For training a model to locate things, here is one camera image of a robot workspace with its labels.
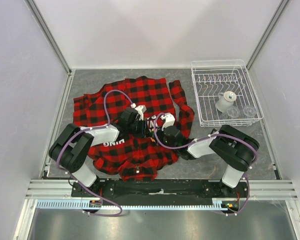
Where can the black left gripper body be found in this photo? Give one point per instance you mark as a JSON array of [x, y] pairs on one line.
[[141, 128]]

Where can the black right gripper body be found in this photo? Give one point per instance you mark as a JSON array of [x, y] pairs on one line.
[[161, 136]]

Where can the red black plaid shirt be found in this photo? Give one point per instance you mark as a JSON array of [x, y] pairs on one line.
[[157, 95]]

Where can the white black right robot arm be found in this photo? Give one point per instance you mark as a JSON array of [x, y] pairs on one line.
[[237, 149]]

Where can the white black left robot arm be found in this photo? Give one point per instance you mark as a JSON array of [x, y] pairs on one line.
[[120, 147]]

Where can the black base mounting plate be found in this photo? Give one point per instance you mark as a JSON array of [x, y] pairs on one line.
[[111, 188]]

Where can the grey ceramic teapot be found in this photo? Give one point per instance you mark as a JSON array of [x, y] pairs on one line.
[[225, 100]]

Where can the clear glass cup left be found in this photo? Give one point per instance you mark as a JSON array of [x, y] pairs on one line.
[[232, 112]]

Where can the clear glass cup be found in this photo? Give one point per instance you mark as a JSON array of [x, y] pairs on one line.
[[249, 111], [232, 112]]

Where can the clear glass cup right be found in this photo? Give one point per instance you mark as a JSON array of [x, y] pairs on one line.
[[249, 111]]

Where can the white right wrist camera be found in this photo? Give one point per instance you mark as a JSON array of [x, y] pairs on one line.
[[168, 120]]

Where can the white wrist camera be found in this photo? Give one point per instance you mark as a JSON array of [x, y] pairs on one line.
[[168, 120], [140, 109]]

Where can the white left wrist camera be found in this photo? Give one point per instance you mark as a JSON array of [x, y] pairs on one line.
[[140, 109]]

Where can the white wire dish rack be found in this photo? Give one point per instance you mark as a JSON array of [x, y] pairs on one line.
[[210, 77]]

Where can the light blue cable duct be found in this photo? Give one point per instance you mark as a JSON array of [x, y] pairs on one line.
[[78, 204]]

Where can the aluminium frame post left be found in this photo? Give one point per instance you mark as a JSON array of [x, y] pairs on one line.
[[48, 34]]

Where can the aluminium frame post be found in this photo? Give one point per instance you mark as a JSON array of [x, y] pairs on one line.
[[278, 13], [48, 34]]

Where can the aluminium frame post right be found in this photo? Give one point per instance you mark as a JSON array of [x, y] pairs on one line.
[[278, 13]]

